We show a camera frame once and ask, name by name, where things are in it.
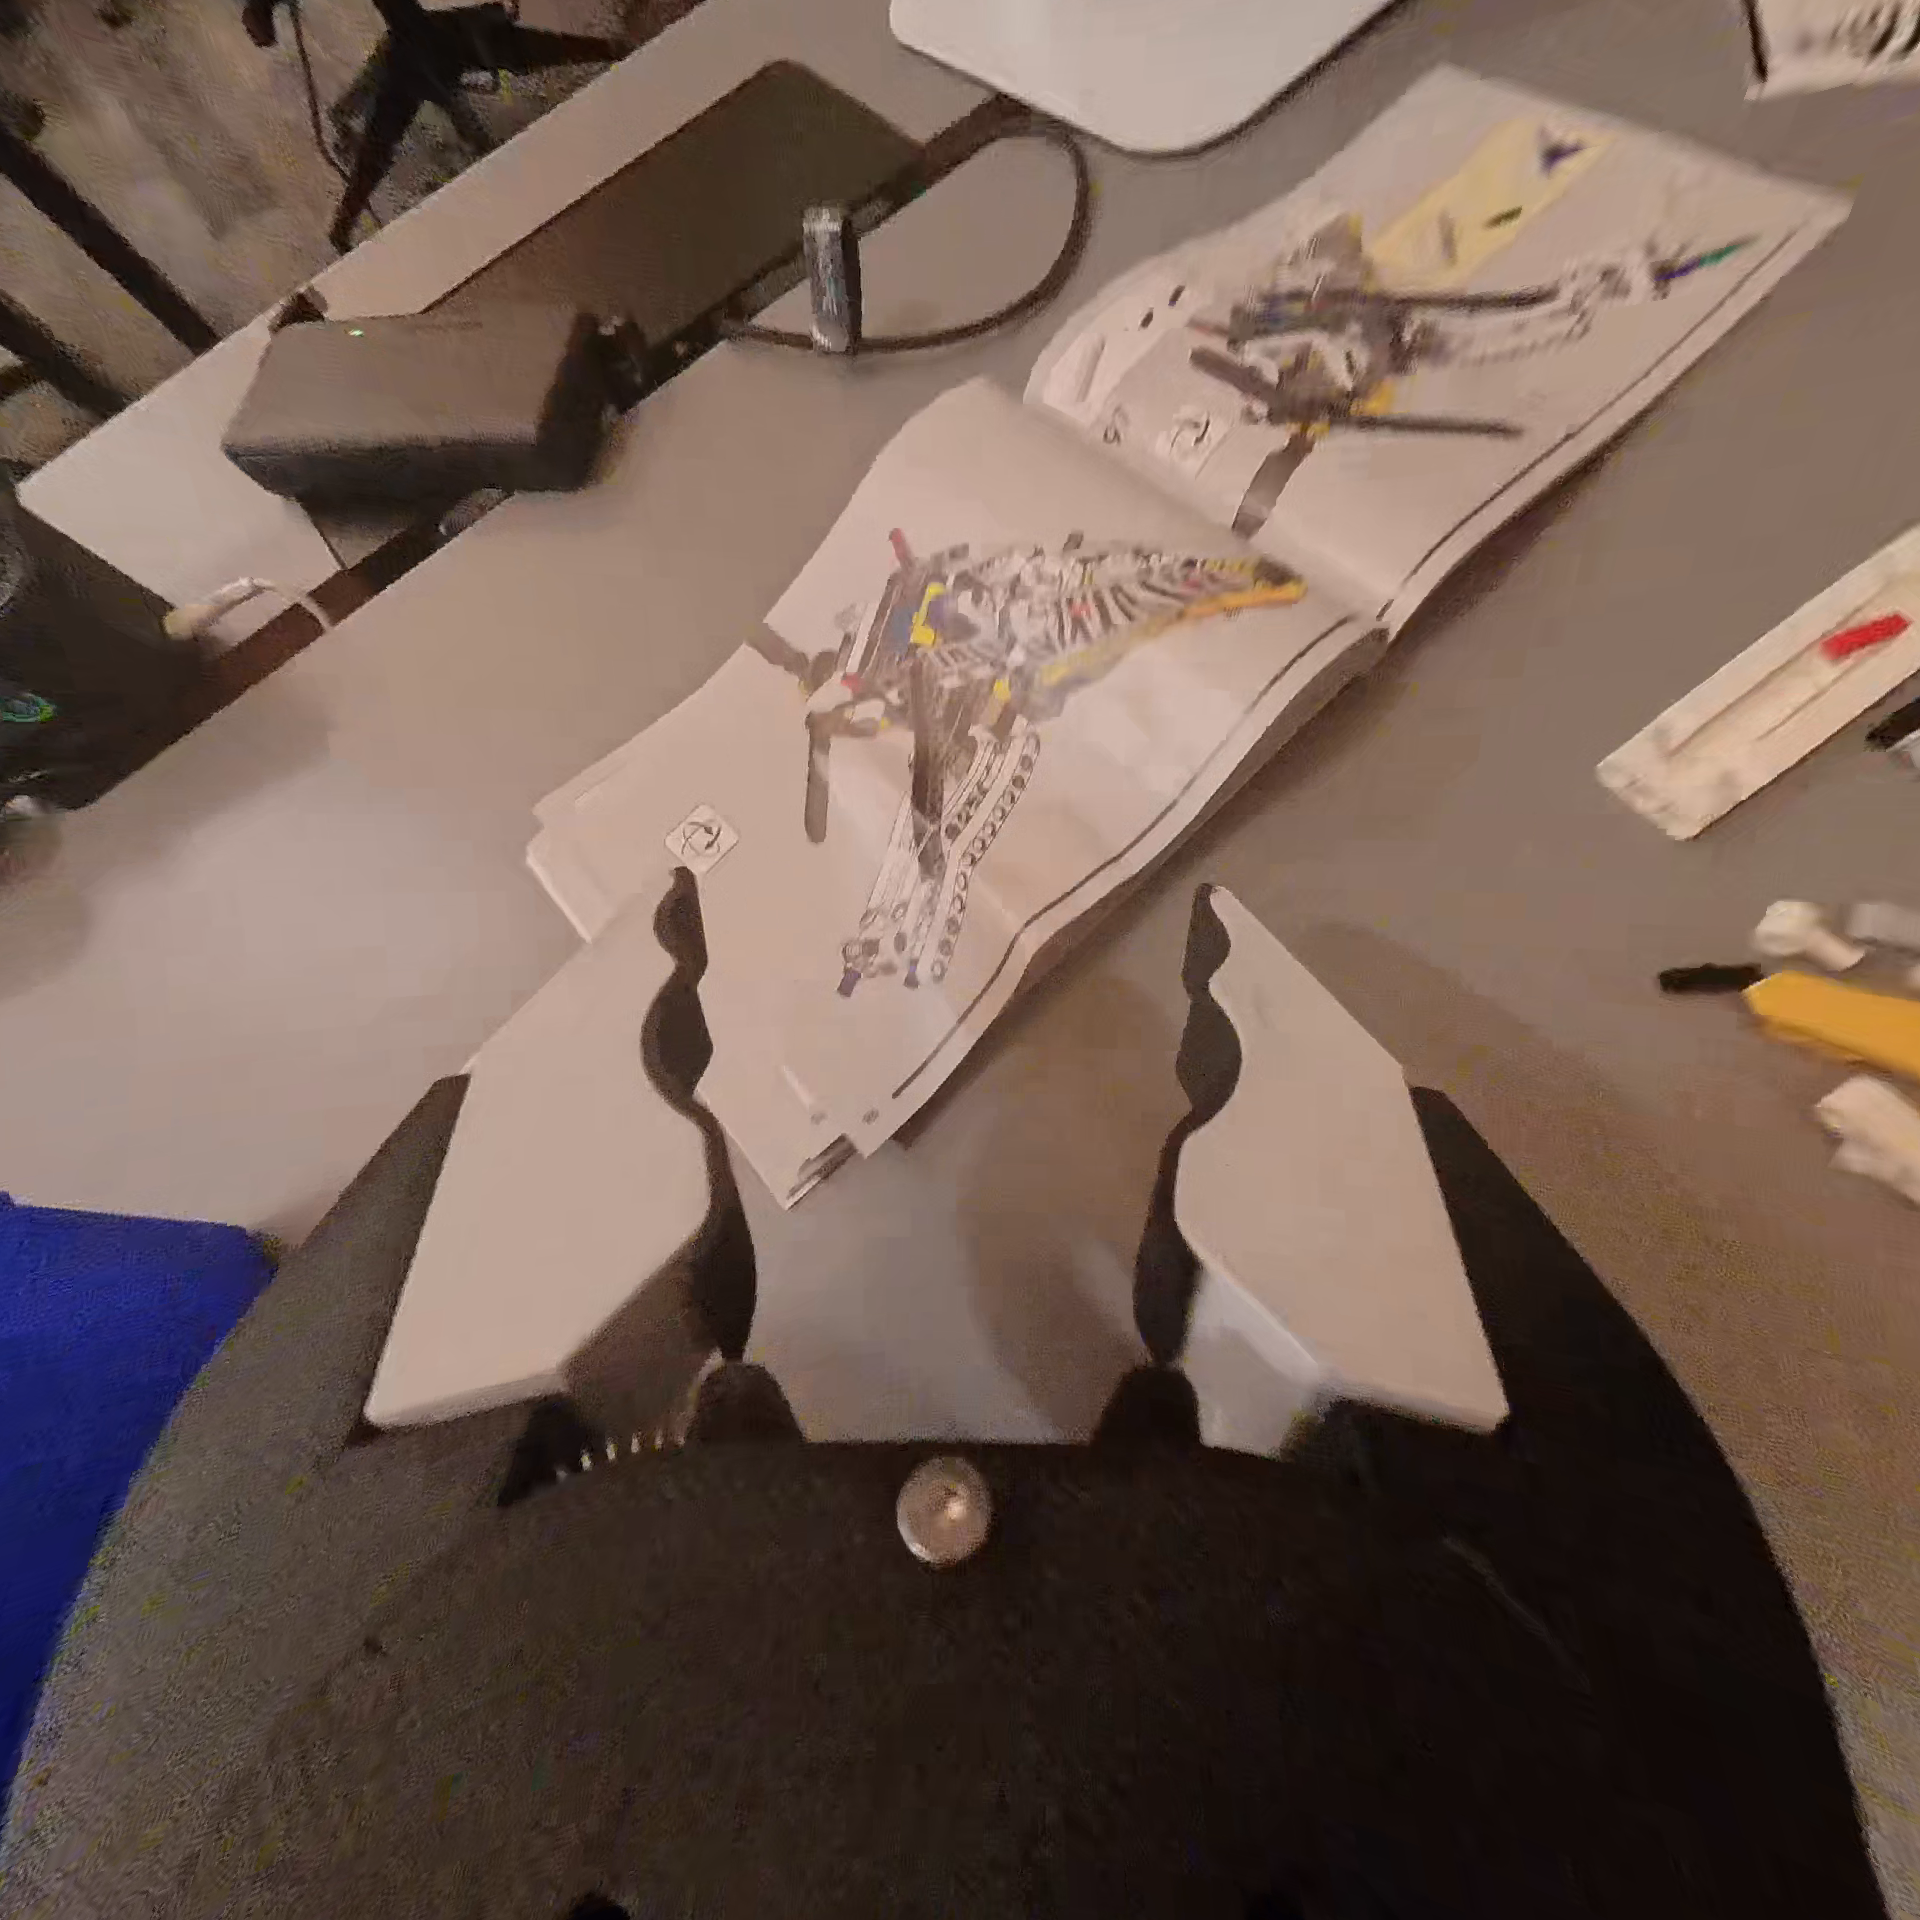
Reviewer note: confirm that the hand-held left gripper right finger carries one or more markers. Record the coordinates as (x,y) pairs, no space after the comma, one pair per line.
(1335,1199)

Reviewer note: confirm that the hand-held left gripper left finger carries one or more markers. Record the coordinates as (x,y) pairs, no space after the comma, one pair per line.
(554,1199)

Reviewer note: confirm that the black lego pin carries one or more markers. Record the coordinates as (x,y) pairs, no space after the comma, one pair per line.
(1709,979)

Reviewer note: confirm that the lego instruction booklet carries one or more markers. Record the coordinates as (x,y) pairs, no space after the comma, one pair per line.
(1140,719)

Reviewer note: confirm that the yellow lego piece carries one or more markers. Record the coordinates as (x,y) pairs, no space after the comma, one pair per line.
(1838,1020)

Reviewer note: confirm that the small white lego piece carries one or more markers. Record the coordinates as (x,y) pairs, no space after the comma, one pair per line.
(1807,934)
(1874,1134)

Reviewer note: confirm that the long white lego panel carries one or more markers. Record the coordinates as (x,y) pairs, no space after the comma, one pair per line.
(1725,735)

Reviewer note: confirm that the blue plastic bin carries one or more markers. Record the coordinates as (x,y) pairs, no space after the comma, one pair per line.
(107,1352)

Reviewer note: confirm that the dark bag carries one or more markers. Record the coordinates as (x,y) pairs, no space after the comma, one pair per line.
(74,647)

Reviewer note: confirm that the black box-shaped device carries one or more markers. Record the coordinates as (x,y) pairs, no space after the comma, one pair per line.
(404,399)

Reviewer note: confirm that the silver plug adapter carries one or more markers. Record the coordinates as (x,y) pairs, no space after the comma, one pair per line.
(832,278)

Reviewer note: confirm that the black flat device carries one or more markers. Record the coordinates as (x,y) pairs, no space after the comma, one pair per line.
(676,196)

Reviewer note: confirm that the black tripod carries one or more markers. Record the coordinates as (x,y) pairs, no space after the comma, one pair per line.
(397,91)

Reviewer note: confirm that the white monitor base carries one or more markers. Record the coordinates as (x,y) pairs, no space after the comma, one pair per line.
(1140,68)

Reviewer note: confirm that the printed paper sheet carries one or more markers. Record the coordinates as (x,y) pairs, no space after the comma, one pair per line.
(1838,37)

